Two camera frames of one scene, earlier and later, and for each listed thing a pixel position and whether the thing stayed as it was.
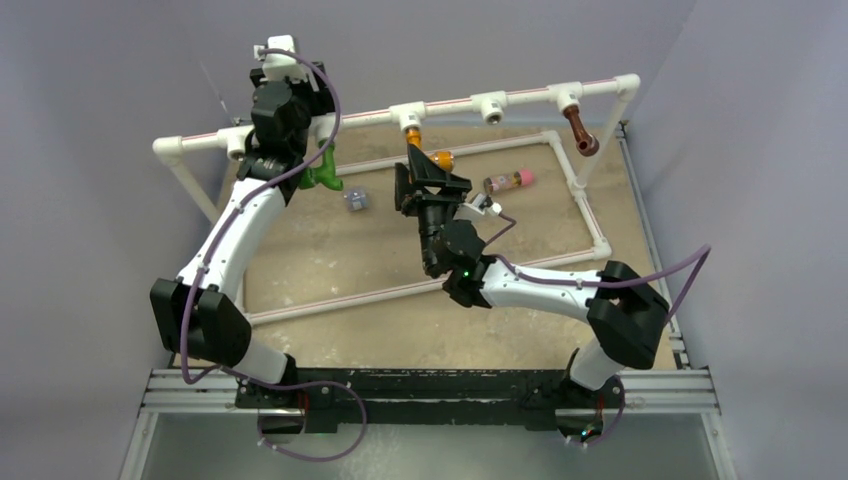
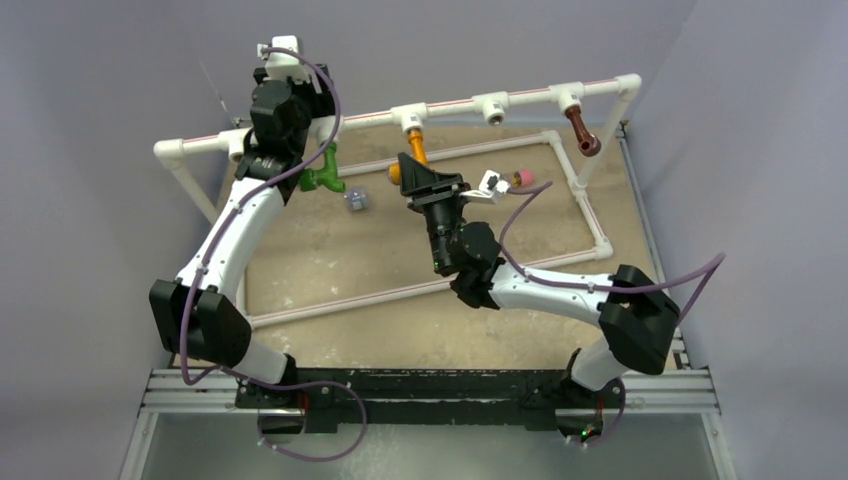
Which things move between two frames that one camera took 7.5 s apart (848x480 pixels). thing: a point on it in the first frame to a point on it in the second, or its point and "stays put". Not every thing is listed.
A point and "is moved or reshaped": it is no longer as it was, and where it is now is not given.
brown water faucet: x=586 y=143 stays put
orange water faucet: x=444 y=159 is moved or reshaped
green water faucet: x=325 y=173 stays put
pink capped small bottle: x=519 y=178 stays put
